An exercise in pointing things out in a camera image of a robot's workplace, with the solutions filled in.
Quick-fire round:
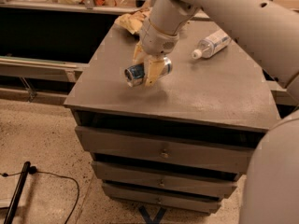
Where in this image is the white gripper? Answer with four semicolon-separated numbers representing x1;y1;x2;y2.
133;19;179;87

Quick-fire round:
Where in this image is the silver blue redbull can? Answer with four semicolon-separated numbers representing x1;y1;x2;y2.
124;56;173;87

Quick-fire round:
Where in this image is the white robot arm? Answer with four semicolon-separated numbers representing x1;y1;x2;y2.
133;0;299;224

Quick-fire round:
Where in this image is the brown yellow chip bag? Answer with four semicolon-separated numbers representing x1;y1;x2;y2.
114;7;151;35

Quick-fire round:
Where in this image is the clear plastic water bottle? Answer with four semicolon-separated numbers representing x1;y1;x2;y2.
192;30;231;60

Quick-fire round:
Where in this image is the grey drawer cabinet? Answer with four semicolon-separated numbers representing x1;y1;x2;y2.
64;21;279;203

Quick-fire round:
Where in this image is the grey top drawer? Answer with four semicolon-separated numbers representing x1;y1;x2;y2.
75;126;253;174

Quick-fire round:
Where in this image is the grey drawer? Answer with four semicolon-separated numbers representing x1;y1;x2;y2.
91;161;238;199
75;126;253;174
102;183;221;214

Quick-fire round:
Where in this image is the grey middle drawer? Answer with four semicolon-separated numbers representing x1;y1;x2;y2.
91;161;238;199

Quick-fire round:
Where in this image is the grey bottom drawer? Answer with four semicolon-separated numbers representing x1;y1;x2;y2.
102;183;221;214

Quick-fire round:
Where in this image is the blue tape cross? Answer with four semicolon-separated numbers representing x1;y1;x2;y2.
137;205;167;224

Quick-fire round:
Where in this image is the black pole on floor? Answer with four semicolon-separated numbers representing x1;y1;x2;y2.
4;161;31;224

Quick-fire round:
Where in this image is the metal shelf rail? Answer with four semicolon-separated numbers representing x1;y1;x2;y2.
0;56;89;102

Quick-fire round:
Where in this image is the black cable on floor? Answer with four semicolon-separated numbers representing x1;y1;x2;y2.
0;166;80;224

